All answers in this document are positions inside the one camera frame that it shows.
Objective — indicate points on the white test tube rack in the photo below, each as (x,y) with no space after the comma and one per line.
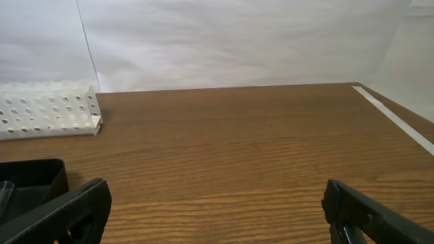
(47,112)

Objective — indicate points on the black tray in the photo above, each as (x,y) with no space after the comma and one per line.
(34,173)

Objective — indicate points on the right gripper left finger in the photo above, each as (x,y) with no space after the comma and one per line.
(68,213)

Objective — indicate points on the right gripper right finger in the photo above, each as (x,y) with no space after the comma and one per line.
(366,217)

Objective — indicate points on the clear test tube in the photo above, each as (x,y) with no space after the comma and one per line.
(6,196)

